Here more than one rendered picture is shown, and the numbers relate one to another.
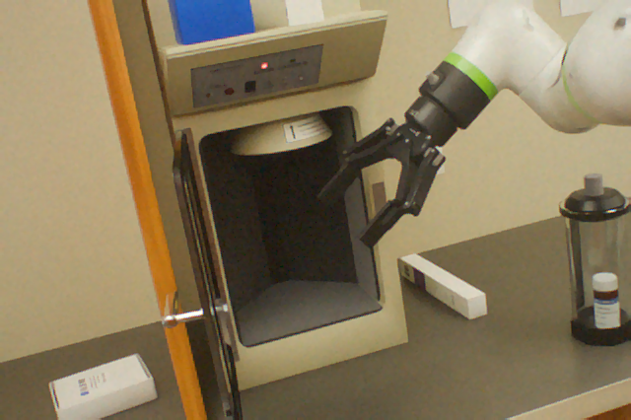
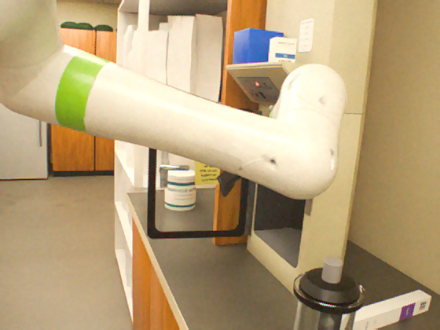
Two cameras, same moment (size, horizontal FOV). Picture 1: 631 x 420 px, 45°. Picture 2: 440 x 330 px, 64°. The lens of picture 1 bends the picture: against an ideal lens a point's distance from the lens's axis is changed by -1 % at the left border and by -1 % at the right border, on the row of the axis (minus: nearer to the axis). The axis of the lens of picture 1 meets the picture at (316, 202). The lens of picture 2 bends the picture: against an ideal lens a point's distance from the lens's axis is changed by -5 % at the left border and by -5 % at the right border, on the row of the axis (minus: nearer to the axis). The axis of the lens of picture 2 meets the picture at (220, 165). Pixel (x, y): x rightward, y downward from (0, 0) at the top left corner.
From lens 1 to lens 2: 1.28 m
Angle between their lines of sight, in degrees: 80
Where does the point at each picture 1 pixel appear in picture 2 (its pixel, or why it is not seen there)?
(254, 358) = (254, 240)
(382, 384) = (244, 289)
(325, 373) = (262, 273)
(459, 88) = not seen: hidden behind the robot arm
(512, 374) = not seen: outside the picture
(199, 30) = (235, 58)
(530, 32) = (287, 90)
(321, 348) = (271, 262)
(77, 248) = not seen: hidden behind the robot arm
